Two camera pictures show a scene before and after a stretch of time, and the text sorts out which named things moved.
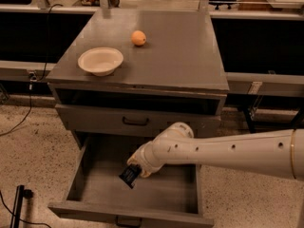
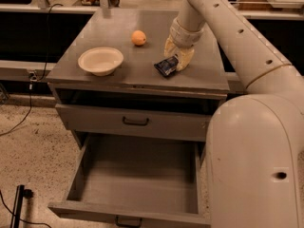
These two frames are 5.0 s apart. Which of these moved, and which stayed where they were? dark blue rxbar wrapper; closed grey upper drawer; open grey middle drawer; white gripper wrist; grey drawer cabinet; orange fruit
Moved: dark blue rxbar wrapper; white gripper wrist
Stayed: grey drawer cabinet; orange fruit; closed grey upper drawer; open grey middle drawer
